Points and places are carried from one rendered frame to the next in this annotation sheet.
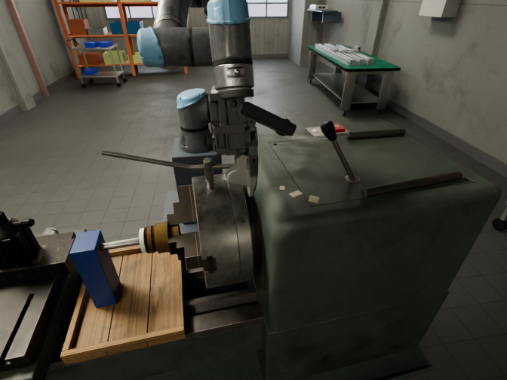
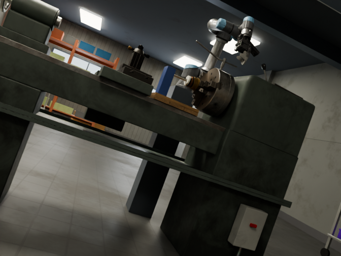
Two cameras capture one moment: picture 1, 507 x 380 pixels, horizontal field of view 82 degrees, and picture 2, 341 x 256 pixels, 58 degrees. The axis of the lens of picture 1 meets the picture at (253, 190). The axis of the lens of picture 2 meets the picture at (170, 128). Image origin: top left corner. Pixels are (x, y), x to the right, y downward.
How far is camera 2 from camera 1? 179 cm
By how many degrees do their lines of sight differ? 36
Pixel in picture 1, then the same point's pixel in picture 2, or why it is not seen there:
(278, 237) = (249, 78)
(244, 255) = (231, 89)
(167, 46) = (228, 24)
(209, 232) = (223, 75)
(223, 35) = (248, 23)
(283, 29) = not seen: hidden behind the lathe
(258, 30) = not seen: hidden behind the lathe
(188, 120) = (188, 73)
